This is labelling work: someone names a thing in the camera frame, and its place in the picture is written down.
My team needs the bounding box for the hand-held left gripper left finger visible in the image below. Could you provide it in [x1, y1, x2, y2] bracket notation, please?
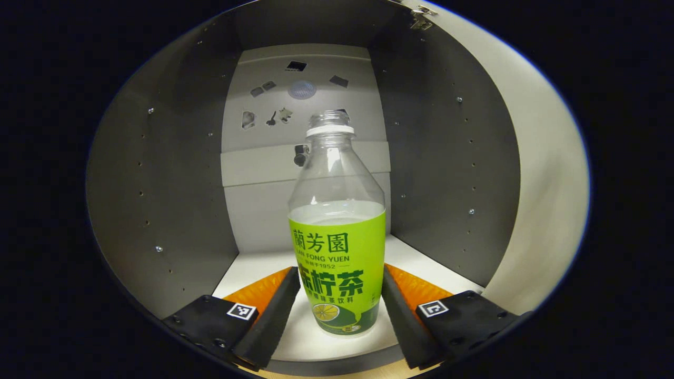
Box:
[161, 266, 302, 370]

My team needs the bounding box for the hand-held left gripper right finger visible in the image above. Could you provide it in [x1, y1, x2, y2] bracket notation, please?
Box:
[382, 263, 530, 370]

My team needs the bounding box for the green label plastic bottle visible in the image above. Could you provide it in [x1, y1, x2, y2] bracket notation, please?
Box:
[288, 109, 386, 337]

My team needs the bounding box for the grey cabinet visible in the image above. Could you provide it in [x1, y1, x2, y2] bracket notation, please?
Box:
[86, 0, 522, 377]

